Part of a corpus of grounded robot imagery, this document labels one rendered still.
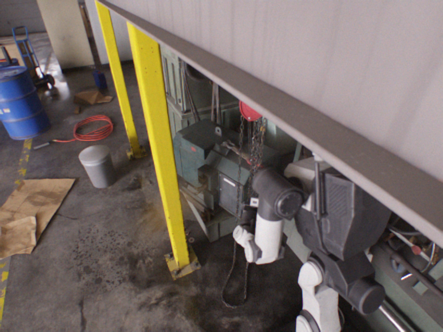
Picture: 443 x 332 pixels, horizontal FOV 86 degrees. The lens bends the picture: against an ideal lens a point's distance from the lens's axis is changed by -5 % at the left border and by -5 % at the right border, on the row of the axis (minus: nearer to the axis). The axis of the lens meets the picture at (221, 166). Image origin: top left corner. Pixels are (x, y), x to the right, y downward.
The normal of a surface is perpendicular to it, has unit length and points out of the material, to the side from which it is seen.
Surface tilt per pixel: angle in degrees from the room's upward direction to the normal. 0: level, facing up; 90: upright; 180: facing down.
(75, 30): 90
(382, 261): 0
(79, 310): 0
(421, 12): 90
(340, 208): 89
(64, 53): 90
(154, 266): 0
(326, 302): 65
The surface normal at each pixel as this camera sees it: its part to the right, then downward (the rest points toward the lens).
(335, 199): -0.91, 0.24
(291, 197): 0.35, 0.40
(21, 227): 0.00, -0.79
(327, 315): 0.33, 0.19
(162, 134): 0.45, 0.55
